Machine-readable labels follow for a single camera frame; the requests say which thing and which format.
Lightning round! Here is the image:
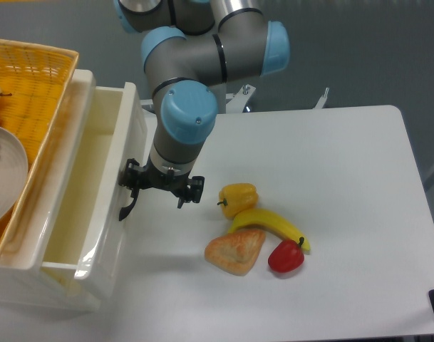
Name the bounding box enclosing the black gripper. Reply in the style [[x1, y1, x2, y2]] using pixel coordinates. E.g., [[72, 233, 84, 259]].
[[118, 158, 205, 209]]

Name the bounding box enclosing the black top drawer handle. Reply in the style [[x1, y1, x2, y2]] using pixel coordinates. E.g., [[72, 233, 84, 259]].
[[118, 188, 139, 222]]

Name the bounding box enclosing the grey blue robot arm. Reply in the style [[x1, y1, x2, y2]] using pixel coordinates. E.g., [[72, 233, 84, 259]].
[[114, 1, 291, 204]]

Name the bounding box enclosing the white drawer cabinet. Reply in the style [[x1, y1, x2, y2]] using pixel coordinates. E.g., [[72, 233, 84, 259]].
[[0, 70, 100, 311]]

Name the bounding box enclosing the yellow bell pepper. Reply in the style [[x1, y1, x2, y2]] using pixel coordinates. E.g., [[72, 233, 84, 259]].
[[217, 183, 259, 219]]

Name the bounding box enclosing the yellow banana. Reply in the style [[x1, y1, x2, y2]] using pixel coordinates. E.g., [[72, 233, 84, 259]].
[[227, 208, 311, 253]]

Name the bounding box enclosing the triangular pastry bread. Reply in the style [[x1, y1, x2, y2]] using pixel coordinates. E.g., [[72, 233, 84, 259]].
[[205, 229, 266, 276]]

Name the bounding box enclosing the red bell pepper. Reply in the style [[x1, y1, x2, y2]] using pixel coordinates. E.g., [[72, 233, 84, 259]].
[[268, 237, 305, 274]]

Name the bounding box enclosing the grey round plate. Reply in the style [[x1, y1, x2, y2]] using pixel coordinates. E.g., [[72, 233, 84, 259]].
[[0, 127, 29, 220]]

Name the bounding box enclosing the yellow woven basket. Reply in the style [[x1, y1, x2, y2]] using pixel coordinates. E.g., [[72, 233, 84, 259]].
[[0, 38, 79, 257]]

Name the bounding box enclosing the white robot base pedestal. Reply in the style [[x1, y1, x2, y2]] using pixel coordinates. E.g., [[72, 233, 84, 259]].
[[210, 83, 227, 114]]

